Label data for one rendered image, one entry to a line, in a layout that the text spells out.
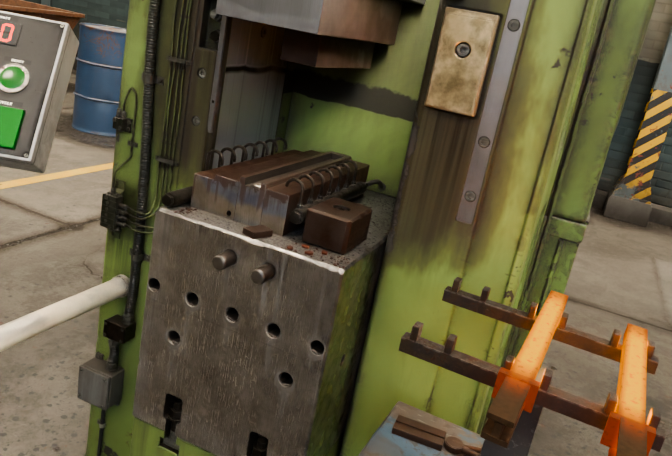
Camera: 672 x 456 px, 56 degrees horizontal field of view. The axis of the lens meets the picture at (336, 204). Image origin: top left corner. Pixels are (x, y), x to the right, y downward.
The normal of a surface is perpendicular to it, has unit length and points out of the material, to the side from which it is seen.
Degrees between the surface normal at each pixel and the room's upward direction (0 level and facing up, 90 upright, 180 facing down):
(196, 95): 90
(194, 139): 90
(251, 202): 90
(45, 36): 60
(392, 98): 90
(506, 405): 0
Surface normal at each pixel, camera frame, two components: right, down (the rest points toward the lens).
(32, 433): 0.18, -0.94
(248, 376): -0.38, 0.18
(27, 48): 0.12, -0.23
